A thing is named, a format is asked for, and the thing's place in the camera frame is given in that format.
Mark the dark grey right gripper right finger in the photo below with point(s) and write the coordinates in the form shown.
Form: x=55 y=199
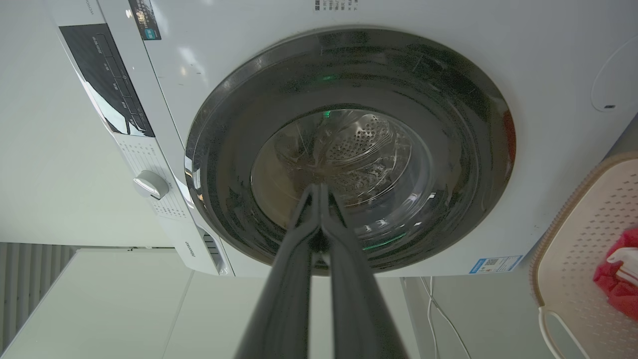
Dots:
x=359 y=304

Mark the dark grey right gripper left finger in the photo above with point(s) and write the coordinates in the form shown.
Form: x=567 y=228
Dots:
x=284 y=299

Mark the beige perforated laundry basket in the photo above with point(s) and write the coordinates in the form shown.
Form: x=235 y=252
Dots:
x=578 y=259

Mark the blue energy label sticker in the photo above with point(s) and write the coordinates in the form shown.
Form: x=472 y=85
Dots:
x=494 y=264

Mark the round dark washing machine door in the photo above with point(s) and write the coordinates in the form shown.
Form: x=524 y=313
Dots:
x=349 y=149

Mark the silver washing machine dial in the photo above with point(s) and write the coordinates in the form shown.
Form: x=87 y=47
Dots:
x=150 y=184

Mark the red garment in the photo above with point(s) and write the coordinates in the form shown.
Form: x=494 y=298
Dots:
x=618 y=284

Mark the white front-load washing machine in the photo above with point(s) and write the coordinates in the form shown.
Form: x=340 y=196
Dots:
x=498 y=60

